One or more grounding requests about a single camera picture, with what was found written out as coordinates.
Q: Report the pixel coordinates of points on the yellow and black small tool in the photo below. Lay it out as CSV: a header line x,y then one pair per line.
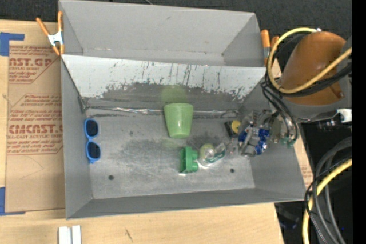
x,y
235,126

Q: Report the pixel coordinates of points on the brown cardboard board, red print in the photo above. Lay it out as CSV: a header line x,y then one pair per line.
x,y
34,111

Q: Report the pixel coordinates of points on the blue sunglasses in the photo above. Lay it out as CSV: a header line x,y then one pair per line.
x,y
92,140

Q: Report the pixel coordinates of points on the black cylinder on white bracket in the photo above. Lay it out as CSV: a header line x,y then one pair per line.
x,y
344,115

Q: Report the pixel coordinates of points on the green plastic block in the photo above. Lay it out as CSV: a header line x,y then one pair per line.
x,y
188,160

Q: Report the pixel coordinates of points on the light green plastic cup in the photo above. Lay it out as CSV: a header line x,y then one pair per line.
x,y
178,121

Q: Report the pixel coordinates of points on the grey metal bin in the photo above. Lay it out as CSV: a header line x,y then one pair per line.
x,y
148,151

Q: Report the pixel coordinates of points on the blue and grey toy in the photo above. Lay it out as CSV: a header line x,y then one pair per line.
x,y
253,143

